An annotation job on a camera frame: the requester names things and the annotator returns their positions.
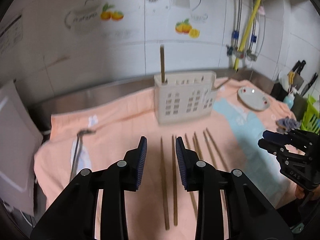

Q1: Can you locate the wooden chopstick six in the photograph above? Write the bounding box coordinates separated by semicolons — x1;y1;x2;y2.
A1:
193;135;203;160

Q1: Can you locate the wooden chopstick seven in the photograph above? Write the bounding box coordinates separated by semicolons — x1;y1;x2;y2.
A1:
194;132;203;160

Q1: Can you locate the wooden chopstick three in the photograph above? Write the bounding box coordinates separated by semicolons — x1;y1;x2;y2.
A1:
160;44;165;83

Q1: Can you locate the wooden chopstick nine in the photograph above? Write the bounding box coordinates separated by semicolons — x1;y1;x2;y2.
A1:
203;131;217;168

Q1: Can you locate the wooden chopstick one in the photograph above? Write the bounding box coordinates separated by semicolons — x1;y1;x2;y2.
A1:
160;138;170;230

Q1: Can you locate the right hand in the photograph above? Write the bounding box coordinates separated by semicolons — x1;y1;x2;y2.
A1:
295;185;305;199

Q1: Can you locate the grey rag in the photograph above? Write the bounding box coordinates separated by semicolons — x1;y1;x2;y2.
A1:
276;116;301;132

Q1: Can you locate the green plastic drying rack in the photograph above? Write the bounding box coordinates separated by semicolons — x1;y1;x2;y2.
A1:
300;95;319;134

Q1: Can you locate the blue detergent bottle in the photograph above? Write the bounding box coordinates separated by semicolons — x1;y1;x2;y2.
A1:
283;92;295;109

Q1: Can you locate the white floral dish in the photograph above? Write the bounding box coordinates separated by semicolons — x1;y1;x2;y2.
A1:
238;87;270;111

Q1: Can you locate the metal slotted spoon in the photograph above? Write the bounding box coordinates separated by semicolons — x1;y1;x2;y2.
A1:
69;129;95;181

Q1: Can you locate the peach printed towel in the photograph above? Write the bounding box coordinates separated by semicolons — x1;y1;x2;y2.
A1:
34;80;296;239

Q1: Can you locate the white microwave oven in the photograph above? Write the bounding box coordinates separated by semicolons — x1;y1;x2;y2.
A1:
0;81;43;216

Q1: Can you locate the beige plastic utensil holder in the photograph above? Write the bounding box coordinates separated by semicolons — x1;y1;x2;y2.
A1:
154;70;218;125

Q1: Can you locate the black handled cleaver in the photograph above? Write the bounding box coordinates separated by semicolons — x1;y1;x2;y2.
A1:
288;60;306;92

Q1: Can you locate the black handled knife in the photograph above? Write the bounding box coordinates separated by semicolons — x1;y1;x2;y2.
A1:
300;73;318;96

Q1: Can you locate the braided metal hose right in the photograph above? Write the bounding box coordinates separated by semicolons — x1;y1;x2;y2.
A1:
246;12;259;62

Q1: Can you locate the braided metal hose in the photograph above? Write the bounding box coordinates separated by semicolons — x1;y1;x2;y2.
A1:
226;0;243;57
246;12;259;62

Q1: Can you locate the braided metal hose left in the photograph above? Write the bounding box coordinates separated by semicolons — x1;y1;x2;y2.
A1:
226;0;243;57

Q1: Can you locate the yellow gas hose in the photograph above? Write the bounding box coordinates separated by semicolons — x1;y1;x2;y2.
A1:
233;0;263;71

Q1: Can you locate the wall instruction sticker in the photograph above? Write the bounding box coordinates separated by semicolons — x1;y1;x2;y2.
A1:
0;13;23;55

